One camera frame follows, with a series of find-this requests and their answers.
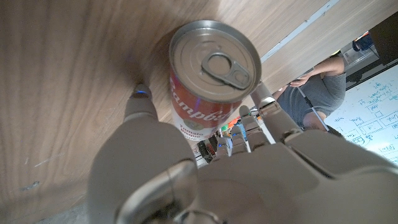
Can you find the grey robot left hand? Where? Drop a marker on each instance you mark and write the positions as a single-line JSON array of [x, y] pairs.
[[248, 186]]

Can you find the white whiteboard with writing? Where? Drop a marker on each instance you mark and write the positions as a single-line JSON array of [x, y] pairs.
[[373, 118]]

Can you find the red white soup can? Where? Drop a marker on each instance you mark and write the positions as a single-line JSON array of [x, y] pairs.
[[214, 62]]

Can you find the person in grey t-shirt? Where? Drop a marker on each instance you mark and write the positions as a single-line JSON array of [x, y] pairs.
[[320, 93]]

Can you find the thin white pole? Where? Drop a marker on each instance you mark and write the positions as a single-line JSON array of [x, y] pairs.
[[312, 107]]

